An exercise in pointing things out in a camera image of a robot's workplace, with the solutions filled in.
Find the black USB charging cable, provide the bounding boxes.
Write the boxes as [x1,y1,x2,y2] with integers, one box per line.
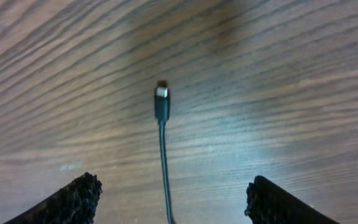
[154,80,177,224]

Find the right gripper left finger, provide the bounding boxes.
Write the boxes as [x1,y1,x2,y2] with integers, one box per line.
[5,172,103,224]

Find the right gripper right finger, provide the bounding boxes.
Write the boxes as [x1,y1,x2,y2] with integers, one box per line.
[244,175,338,224]

